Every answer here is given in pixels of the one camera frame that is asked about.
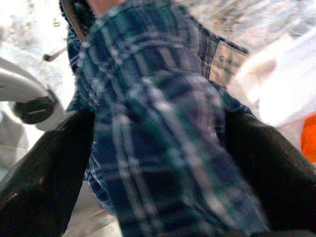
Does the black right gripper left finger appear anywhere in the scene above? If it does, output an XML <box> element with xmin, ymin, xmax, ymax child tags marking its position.
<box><xmin>0</xmin><ymin>110</ymin><xmax>96</xmax><ymax>237</ymax></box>

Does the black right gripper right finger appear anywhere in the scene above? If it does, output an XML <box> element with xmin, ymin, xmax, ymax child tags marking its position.
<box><xmin>223</xmin><ymin>112</ymin><xmax>316</xmax><ymax>235</ymax></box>

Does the blue plaid shirt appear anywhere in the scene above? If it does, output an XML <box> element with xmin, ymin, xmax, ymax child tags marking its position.
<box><xmin>59</xmin><ymin>0</ymin><xmax>271</xmax><ymax>237</ymax></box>

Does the orange printed t-shirt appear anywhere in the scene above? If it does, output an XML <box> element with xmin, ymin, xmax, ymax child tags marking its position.
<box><xmin>300</xmin><ymin>115</ymin><xmax>316</xmax><ymax>164</ymax></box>

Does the white t-shirt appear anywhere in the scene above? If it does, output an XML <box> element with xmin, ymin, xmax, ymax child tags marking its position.
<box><xmin>231</xmin><ymin>29</ymin><xmax>316</xmax><ymax>129</ymax></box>

